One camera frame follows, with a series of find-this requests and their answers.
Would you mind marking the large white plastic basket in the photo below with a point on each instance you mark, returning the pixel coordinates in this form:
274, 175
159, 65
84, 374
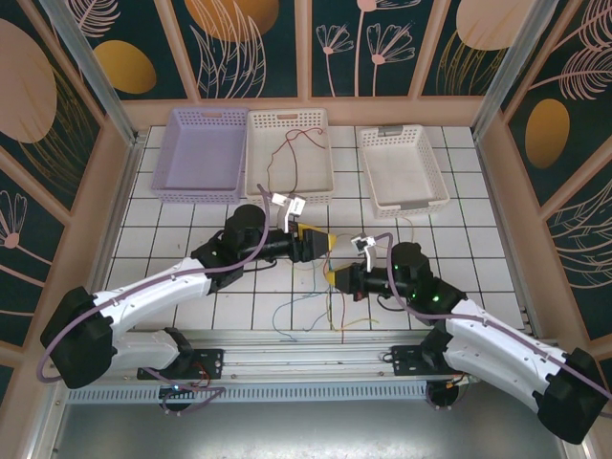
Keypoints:
311, 162

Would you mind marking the purple plastic basket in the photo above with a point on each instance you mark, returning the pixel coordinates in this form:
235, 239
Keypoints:
205, 148

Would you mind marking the small white plastic basket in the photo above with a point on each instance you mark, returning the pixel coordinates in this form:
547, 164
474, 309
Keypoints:
406, 167

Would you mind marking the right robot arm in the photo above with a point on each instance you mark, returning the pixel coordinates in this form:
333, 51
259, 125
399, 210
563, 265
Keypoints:
502, 354

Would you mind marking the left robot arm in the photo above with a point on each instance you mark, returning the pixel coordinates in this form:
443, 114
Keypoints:
153, 287

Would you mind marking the grey metal panel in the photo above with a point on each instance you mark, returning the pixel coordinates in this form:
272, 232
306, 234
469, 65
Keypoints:
306, 430

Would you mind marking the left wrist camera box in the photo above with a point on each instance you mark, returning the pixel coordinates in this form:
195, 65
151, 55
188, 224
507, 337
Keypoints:
294, 206

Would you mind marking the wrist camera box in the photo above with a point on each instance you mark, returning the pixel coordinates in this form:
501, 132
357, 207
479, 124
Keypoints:
361, 243
294, 206

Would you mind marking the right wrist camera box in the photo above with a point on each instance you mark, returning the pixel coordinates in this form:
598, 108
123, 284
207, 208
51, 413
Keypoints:
361, 243

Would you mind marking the aluminium mounting rail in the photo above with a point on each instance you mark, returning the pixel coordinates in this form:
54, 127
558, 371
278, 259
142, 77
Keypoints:
306, 358

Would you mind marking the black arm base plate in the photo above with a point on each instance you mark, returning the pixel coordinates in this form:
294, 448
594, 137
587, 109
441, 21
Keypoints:
406, 361
210, 363

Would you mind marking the aluminium side rail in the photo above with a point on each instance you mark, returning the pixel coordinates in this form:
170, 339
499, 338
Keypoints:
497, 215
119, 210

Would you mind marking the aluminium frame post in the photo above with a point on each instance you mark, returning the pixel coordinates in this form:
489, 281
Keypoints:
507, 67
91, 62

